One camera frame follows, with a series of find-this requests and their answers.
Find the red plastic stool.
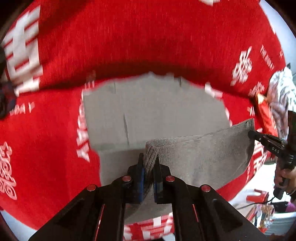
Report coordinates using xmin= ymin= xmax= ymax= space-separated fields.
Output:
xmin=246 ymin=189 xmax=269 ymax=203

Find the red blanket with white print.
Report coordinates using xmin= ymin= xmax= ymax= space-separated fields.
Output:
xmin=1 ymin=1 xmax=286 ymax=230

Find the grey white patterned cloth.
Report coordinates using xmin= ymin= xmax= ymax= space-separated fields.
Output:
xmin=267 ymin=67 xmax=295 ymax=140

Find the dark plaid clothes pile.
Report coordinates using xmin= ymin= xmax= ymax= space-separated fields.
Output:
xmin=0 ymin=47 xmax=16 ymax=120

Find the person's right hand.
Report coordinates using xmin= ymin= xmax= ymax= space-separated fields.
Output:
xmin=274 ymin=166 xmax=296 ymax=195

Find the black cable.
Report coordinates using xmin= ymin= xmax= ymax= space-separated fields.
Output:
xmin=235 ymin=195 xmax=277 ymax=210

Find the grey knit sweater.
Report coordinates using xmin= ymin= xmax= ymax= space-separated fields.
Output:
xmin=83 ymin=74 xmax=254 ymax=225

